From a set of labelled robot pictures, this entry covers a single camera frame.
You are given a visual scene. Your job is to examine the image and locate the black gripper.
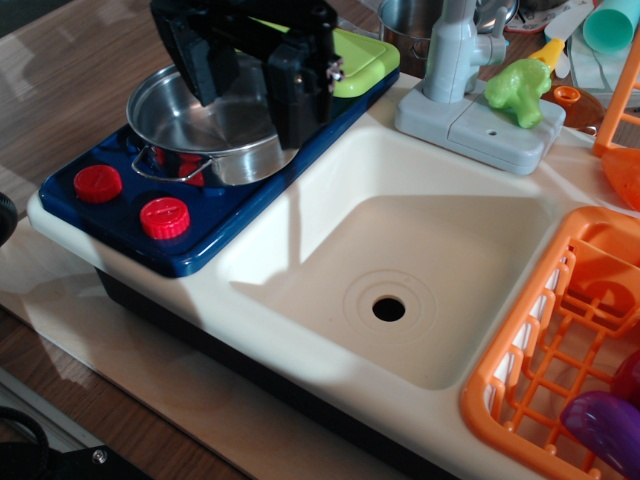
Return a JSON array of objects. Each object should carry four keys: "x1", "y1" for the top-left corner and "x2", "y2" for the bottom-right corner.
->
[{"x1": 150, "y1": 1, "x2": 343, "y2": 150}]

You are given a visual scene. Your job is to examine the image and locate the stainless steel pan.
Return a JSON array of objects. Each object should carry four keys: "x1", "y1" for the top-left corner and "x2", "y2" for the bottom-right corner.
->
[{"x1": 126, "y1": 54, "x2": 298, "y2": 188}]

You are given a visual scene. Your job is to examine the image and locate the right red stove knob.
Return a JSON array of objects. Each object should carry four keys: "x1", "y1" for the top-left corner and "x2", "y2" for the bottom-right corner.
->
[{"x1": 139, "y1": 197, "x2": 191, "y2": 240}]

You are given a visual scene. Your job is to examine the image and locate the red stove knob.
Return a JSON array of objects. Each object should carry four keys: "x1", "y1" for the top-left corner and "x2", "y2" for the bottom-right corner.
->
[
  {"x1": 73, "y1": 164, "x2": 123, "y2": 204},
  {"x1": 139, "y1": 197, "x2": 191, "y2": 240}
]

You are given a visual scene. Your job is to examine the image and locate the left red stove knob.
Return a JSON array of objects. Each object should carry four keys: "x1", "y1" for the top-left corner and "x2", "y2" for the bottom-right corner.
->
[{"x1": 73, "y1": 164, "x2": 123, "y2": 204}]

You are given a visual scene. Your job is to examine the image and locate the blue toy stove top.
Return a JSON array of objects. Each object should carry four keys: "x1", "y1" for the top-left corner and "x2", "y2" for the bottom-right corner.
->
[{"x1": 27, "y1": 70, "x2": 400, "y2": 278}]

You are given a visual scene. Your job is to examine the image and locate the cream toy sink unit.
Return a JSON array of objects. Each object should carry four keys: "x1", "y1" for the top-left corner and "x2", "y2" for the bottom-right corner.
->
[{"x1": 26, "y1": 72, "x2": 640, "y2": 480}]

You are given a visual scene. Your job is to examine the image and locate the green plastic cutting board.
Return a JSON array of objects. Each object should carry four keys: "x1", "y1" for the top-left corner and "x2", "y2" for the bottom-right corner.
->
[{"x1": 266, "y1": 26, "x2": 400, "y2": 100}]

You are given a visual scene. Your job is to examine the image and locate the steel pot behind faucet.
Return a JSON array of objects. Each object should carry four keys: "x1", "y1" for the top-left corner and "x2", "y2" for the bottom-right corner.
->
[{"x1": 377, "y1": 0, "x2": 519, "y2": 78}]

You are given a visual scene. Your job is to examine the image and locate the grey toy faucet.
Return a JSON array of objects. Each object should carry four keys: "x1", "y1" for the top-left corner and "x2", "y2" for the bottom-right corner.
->
[{"x1": 395, "y1": 1, "x2": 565, "y2": 175}]

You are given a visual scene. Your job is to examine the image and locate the green toy broccoli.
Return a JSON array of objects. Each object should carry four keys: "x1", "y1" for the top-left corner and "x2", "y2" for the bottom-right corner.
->
[{"x1": 484, "y1": 58, "x2": 551, "y2": 129}]

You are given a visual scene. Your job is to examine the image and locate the orange pot lid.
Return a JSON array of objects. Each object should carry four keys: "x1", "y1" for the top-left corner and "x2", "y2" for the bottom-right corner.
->
[{"x1": 542, "y1": 85, "x2": 605, "y2": 136}]

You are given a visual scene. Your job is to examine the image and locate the teal plastic cup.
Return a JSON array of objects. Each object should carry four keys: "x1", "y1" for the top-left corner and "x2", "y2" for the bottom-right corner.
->
[{"x1": 582, "y1": 0, "x2": 639, "y2": 54}]

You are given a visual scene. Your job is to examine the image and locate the orange toy spatula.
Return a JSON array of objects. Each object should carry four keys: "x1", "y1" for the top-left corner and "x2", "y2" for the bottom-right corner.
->
[{"x1": 601, "y1": 147, "x2": 640, "y2": 211}]

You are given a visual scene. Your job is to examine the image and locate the orange dish rack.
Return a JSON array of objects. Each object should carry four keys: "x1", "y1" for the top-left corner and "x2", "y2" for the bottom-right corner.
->
[{"x1": 461, "y1": 206, "x2": 639, "y2": 479}]

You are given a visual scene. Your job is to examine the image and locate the dark red toy item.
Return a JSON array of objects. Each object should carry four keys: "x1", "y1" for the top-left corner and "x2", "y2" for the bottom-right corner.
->
[{"x1": 610, "y1": 351, "x2": 640, "y2": 408}]

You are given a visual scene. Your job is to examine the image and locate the purple toy eggplant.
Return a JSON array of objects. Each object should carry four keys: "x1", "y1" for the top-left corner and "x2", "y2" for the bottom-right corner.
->
[{"x1": 560, "y1": 391, "x2": 639, "y2": 479}]

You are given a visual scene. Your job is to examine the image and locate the yellow handled toy utensil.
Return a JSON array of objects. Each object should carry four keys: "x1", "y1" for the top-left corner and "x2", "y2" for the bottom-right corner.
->
[{"x1": 529, "y1": 38, "x2": 570, "y2": 78}]

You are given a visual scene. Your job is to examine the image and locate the black bracket bottom left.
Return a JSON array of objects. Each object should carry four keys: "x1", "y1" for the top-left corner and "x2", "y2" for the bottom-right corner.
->
[{"x1": 1, "y1": 407, "x2": 150, "y2": 480}]

